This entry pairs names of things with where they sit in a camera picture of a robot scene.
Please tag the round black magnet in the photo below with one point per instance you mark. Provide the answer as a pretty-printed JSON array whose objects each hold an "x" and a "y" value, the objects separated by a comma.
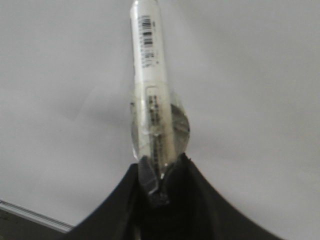
[{"x": 181, "y": 129}]

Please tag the white whiteboard with aluminium frame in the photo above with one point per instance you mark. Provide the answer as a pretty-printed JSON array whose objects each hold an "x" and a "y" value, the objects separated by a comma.
[{"x": 246, "y": 71}]

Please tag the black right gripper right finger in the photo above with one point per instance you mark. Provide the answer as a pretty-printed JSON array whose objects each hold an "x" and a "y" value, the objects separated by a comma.
[{"x": 197, "y": 211}]

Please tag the white dry-erase marker black cap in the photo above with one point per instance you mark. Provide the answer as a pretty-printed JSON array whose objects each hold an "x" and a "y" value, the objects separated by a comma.
[{"x": 152, "y": 128}]

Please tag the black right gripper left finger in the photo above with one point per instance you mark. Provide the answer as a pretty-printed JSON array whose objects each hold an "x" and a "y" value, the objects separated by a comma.
[{"x": 120, "y": 215}]

